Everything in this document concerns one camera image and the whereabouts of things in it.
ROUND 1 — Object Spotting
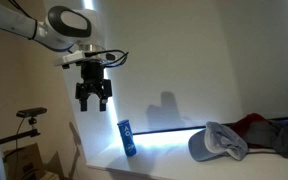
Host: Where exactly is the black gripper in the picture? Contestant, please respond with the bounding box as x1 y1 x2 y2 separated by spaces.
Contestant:
75 59 113 113

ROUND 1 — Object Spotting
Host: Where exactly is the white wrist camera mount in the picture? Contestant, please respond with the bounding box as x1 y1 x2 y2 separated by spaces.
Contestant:
53 49 107 70

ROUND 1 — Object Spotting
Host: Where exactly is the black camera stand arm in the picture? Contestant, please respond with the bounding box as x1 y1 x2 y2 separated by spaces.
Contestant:
0 116 41 145

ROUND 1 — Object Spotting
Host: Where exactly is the light blue cap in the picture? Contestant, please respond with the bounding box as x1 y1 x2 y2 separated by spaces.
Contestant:
187 120 249 163

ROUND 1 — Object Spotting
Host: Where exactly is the blue cylindrical container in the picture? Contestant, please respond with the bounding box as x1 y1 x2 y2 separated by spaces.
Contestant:
116 119 138 158

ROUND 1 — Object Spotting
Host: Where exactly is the black camera on stand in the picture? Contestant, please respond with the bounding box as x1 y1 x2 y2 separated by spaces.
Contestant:
15 106 48 119

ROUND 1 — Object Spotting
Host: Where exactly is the brown cardboard box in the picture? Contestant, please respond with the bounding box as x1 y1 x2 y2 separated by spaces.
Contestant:
3 142 47 180

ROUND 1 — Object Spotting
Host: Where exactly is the grey fabric bag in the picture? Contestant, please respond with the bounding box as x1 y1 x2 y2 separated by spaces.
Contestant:
242 118 288 163

